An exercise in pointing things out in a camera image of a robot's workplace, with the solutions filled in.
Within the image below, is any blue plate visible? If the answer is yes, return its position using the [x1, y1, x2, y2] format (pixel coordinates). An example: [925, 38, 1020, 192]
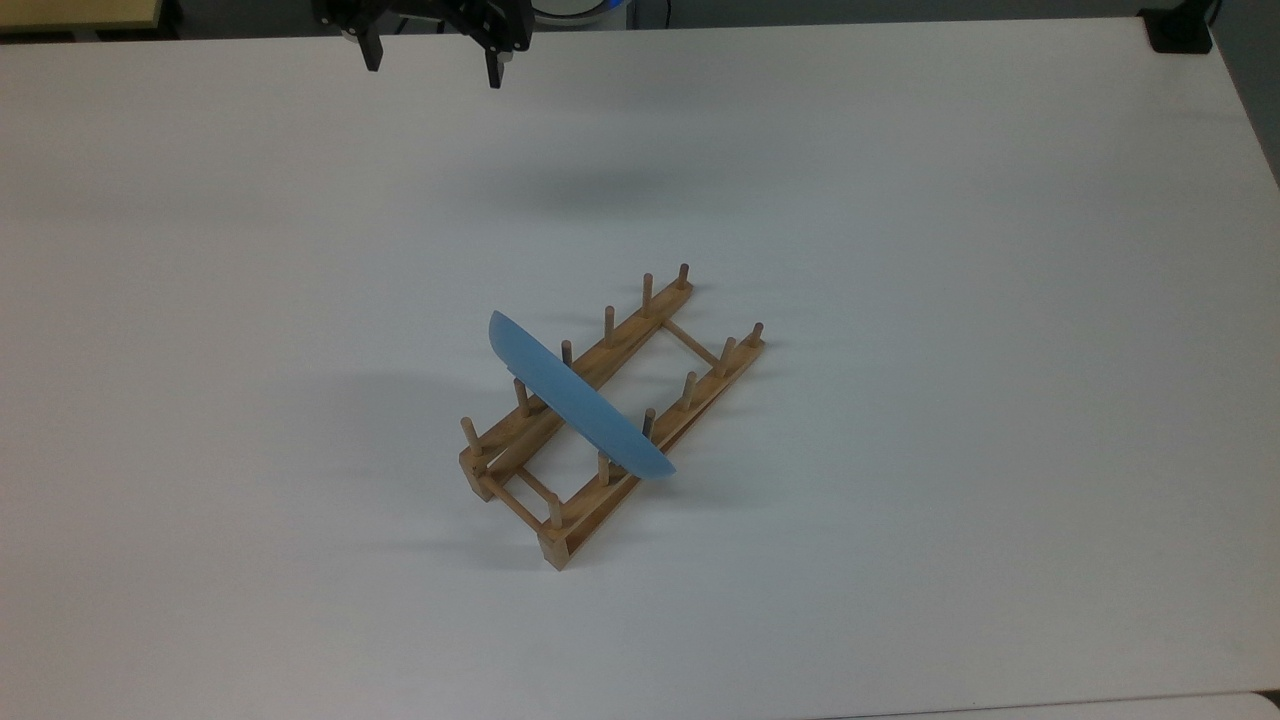
[488, 310, 677, 478]

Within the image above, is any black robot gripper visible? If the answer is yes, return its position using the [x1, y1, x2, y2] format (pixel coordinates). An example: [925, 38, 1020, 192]
[312, 0, 534, 91]

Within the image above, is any black table clamp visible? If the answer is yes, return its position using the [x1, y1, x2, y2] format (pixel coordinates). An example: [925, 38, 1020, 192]
[1138, 4, 1216, 55]

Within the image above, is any light wooden desk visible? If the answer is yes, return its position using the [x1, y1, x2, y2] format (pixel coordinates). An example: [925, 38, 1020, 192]
[0, 0, 167, 33]

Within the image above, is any wooden plate rack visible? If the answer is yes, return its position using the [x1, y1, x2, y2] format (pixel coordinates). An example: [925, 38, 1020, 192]
[459, 263, 767, 572]

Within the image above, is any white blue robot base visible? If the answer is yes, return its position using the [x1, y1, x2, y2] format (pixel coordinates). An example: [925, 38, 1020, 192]
[532, 0, 631, 21]

